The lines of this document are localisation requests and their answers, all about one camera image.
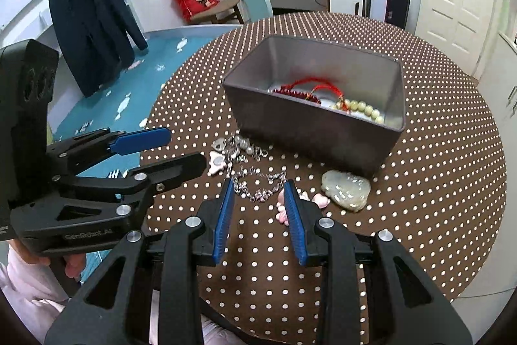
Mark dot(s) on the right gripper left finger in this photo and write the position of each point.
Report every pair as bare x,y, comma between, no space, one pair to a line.
114,305

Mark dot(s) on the teal patterned bedsheet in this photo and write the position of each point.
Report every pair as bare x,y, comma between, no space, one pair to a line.
133,94

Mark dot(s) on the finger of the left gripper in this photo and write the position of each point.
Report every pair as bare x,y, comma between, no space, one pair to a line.
80,152
85,197

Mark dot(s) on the pink sleeve forearm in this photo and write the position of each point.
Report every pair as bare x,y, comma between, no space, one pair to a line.
33,292

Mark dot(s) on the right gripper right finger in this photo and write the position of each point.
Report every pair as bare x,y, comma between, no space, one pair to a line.
404,305

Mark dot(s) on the dark navy hanging jacket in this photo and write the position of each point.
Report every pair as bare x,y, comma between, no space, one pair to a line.
97,38

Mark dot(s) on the white jade pendant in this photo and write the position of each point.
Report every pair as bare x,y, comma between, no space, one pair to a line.
346,190

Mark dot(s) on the long white sideboard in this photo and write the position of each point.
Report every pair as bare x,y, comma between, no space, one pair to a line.
498,84

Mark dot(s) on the grey metal box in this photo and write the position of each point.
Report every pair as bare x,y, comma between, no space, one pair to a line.
337,104

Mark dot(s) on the brown polka dot tablecloth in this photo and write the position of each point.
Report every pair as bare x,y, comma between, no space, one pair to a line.
441,191

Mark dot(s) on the person's left hand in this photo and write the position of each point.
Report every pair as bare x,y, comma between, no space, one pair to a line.
75,264

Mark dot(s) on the wooden stool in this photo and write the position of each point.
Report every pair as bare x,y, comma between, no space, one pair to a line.
224,12

